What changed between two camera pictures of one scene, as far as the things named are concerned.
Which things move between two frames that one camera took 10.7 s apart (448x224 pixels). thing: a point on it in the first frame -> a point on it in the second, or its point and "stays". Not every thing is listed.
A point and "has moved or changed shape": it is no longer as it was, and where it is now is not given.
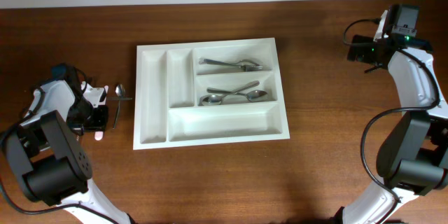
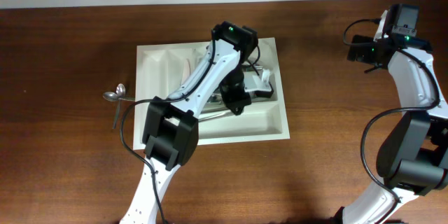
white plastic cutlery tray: [208, 92] stays
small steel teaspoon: [120, 92] stays
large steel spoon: [253, 96] has moved or changed shape
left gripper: [101, 122] -> [243, 97]
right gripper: [362, 54] stays
